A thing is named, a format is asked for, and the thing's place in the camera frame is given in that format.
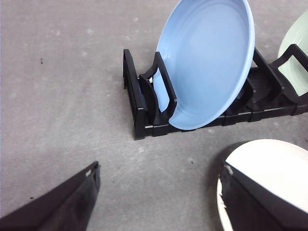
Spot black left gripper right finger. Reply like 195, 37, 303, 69
221, 160, 308, 231

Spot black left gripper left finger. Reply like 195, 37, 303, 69
0, 161, 101, 231

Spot white plate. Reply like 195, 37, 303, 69
217, 139, 308, 231

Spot blue plate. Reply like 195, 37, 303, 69
153, 0, 256, 130

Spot green plate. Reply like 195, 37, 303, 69
277, 11, 308, 96

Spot black dish rack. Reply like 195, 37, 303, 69
123, 45, 308, 140

